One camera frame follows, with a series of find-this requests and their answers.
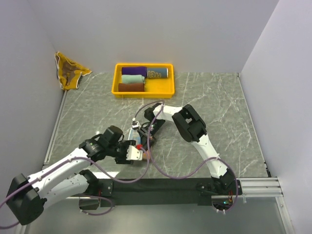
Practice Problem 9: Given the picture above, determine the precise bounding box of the yellow brown towel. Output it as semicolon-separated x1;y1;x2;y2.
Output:
55;52;92;91

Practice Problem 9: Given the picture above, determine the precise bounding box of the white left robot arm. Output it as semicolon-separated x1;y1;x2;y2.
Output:
5;126;142;225

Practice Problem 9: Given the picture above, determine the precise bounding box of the yellow plastic tray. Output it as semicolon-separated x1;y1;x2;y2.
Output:
112;63;175;99

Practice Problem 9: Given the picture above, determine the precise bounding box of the purple rolled towel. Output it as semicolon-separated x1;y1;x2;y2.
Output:
121;66;147;77

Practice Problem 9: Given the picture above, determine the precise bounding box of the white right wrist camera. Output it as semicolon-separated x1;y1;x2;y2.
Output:
132;117;141;131

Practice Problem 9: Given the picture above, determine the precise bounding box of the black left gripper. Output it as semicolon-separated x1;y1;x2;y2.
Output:
107;139;136;164

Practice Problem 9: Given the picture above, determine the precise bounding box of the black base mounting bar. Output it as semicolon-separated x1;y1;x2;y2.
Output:
69;177;243;212

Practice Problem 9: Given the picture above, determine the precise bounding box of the aluminium frame rail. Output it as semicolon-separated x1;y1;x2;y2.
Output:
238;177;283;197

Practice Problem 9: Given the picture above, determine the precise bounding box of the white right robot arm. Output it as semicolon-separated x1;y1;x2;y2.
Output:
144;101;239;196

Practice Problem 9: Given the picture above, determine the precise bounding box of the mint green rolled towel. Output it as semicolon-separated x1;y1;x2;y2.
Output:
121;75;145;84

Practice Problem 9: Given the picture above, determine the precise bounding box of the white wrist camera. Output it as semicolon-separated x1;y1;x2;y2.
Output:
132;117;141;131
126;145;143;161

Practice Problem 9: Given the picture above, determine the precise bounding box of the striped rabbit print towel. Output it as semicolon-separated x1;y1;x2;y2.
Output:
127;129;150;160

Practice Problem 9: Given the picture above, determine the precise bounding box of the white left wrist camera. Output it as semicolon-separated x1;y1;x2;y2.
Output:
126;145;143;161

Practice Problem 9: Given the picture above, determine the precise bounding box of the brown rolled towel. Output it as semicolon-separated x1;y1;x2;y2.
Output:
118;83;145;92

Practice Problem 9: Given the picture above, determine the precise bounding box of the blue lettered rolled towel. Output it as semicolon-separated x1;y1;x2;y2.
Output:
147;67;169;78

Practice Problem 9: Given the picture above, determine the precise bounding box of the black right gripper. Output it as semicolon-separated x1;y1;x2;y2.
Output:
137;120;166;155

